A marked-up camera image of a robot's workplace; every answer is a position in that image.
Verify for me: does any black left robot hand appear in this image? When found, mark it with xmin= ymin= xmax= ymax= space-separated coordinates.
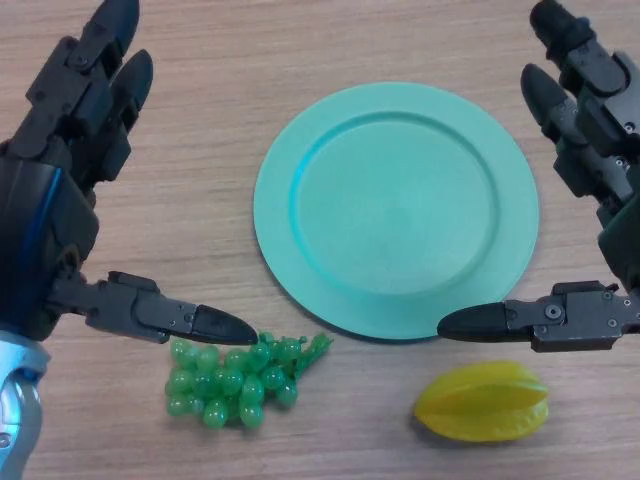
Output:
xmin=0 ymin=0 xmax=260 ymax=346

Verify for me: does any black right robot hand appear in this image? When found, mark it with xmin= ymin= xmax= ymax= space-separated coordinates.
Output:
xmin=436 ymin=0 xmax=640 ymax=354

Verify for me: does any green grapes bunch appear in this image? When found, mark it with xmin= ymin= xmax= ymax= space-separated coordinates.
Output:
xmin=164 ymin=330 xmax=334 ymax=431

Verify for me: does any green round plate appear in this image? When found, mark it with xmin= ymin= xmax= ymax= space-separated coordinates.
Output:
xmin=253 ymin=81 xmax=541 ymax=345

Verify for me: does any yellow starfruit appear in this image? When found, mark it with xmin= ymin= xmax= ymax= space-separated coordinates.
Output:
xmin=412 ymin=360 xmax=550 ymax=442

